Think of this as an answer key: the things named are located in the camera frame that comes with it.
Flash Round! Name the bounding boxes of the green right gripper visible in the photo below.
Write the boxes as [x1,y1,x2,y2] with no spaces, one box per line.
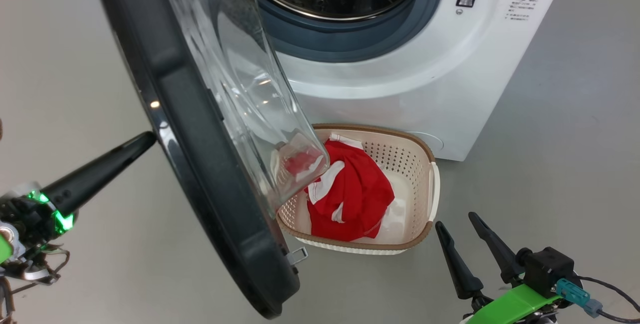
[435,212,566,324]

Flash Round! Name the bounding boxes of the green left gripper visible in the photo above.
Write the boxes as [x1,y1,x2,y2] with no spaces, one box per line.
[0,131,157,282]

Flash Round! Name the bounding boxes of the dark grey washer door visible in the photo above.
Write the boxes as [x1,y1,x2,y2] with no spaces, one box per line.
[90,0,331,320]

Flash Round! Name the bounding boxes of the red garment with white trim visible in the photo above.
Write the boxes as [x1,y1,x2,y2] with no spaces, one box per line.
[283,133,396,230]

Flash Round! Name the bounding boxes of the cream perforated laundry basket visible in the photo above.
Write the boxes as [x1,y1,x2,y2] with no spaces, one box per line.
[276,124,441,256]

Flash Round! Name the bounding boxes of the white front-load washing machine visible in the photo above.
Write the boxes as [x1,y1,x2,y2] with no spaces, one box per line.
[175,0,573,162]

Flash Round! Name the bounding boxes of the teal right camera connector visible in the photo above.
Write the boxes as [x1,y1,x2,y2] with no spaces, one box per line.
[556,278,604,319]

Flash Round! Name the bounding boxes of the thin black right camera cable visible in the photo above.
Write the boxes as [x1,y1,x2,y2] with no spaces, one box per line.
[575,275,640,324]

